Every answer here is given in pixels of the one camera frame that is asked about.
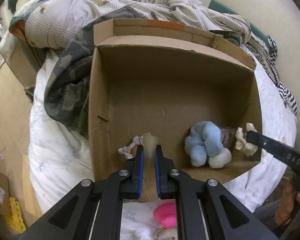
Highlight mauve lace scrunchie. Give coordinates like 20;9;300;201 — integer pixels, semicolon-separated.
117;135;143;159

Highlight light blue fluffy sock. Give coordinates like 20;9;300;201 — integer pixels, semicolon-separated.
185;121;232;169

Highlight cream scrunchie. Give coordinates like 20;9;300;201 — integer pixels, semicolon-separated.
235;127;258;157

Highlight clear packaged hair accessory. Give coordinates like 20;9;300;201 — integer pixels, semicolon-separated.
220;127;236;148

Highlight person right hand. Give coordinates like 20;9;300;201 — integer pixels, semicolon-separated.
274;183;300;229

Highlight brown cardboard box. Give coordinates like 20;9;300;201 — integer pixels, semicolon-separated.
88;17;263;203

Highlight white floral bed duvet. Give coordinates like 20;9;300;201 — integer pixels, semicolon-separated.
27;42;298;240

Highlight dark camouflage jacket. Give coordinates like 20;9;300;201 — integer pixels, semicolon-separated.
44;5;142;139

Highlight black white patterned blanket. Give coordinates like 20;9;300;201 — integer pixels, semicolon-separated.
246;34;298;115

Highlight teal pillow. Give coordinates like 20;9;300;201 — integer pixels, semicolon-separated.
207;0;278;55

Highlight yellow foam mat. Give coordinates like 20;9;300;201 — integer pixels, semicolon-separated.
5;197;26;233

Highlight crumpled checkered beige blanket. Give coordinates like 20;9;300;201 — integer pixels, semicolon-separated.
10;0;251;49

